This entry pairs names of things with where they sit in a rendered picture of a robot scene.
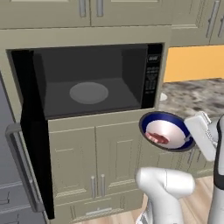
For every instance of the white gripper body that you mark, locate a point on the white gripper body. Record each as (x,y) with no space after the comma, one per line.
(201,137)

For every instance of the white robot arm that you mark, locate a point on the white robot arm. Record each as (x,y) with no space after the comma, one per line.
(166,189)

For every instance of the blue bowl with white inside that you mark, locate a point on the blue bowl with white inside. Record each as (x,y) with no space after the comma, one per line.
(170,128)

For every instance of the red raw steak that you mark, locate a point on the red raw steak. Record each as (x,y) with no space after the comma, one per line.
(159,137)

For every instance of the small white plate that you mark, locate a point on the small white plate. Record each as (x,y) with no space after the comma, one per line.
(163,97)

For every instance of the beige lower cupboard door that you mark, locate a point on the beige lower cupboard door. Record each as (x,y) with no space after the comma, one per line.
(71,163)
(121,157)

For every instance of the beige cupboard door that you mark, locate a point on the beige cupboard door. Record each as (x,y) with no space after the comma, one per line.
(71,163)
(43,11)
(134,11)
(121,157)

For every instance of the grey glass turntable plate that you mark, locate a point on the grey glass turntable plate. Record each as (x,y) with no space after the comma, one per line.
(89,93)

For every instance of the black built-in microwave oven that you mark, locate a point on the black built-in microwave oven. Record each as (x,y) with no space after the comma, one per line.
(87,67)

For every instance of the beige upper cupboard door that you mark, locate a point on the beige upper cupboard door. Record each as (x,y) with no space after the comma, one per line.
(43,11)
(134,11)

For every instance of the black microwave door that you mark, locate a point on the black microwave door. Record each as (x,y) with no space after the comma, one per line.
(33,140)

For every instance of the beige base cupboard run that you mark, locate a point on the beige base cupboard run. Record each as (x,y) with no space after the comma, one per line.
(175,163)

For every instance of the beige drawer front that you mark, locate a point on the beige drawer front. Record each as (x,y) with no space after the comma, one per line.
(122,204)

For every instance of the grey fridge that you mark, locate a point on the grey fridge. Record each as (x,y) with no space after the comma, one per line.
(8,175)

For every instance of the beige wall cupboard run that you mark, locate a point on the beige wall cupboard run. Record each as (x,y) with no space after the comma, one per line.
(189,20)

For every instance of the beige tall cupboard frame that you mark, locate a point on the beige tall cupboard frame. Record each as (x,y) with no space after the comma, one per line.
(87,36)

